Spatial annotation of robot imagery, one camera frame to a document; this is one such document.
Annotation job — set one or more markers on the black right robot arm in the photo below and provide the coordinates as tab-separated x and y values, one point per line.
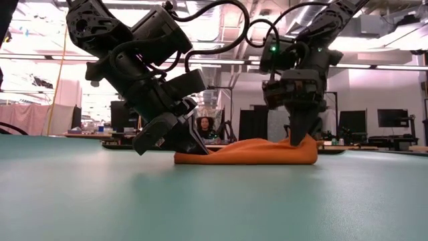
321	23

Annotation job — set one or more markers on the orange towel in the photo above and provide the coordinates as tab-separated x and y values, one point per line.
254	154

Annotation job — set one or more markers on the black computer monitor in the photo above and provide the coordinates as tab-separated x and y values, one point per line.
123	115
352	121
393	117

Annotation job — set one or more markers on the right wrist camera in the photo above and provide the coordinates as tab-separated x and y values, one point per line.
272	93

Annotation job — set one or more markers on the person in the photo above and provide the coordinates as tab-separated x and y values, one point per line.
205	125

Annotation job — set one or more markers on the long ceiling light bar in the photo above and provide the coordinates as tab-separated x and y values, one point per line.
217	62

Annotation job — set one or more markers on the silver ventilation duct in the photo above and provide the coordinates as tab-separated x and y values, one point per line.
210	37

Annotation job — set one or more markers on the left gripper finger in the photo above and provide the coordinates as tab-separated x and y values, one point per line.
184	140

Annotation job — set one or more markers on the black desk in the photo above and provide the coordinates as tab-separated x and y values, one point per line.
394	140

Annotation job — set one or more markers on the black partition panel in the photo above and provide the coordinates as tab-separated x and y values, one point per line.
252	124

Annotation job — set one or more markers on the pink curtain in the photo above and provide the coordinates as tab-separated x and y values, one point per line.
23	117

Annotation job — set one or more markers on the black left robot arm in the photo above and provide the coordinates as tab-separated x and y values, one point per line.
100	26

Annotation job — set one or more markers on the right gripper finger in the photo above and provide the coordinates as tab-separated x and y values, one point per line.
301	127

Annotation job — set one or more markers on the wooden room table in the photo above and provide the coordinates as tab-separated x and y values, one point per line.
347	147

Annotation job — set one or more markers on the green table mat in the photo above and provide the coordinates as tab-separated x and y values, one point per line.
214	207

